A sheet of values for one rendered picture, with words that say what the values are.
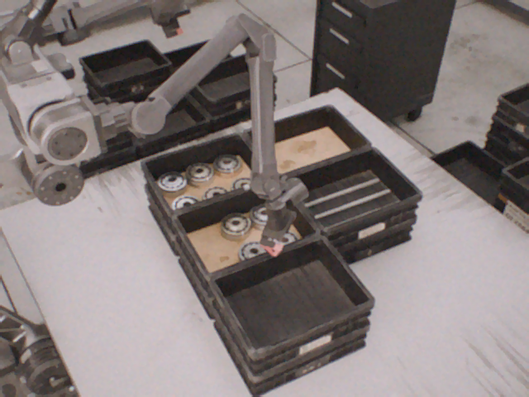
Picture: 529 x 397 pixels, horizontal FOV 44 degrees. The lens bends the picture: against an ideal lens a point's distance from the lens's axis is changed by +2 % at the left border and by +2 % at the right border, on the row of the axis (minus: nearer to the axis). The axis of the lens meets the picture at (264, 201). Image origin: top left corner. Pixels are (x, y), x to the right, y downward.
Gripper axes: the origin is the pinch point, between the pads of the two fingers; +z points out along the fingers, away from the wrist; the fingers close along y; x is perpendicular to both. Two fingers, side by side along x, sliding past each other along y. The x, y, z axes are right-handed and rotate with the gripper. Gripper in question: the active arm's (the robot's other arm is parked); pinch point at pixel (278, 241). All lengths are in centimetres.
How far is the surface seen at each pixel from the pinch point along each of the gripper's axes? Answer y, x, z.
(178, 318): -24.2, 26.7, 22.4
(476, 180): 123, -53, 93
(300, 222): 16.4, -0.9, 11.1
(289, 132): 63, 20, 21
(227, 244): 2.1, 19.8, 13.8
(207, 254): -4.3, 24.3, 12.6
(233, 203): 15.5, 22.8, 9.1
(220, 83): 129, 85, 68
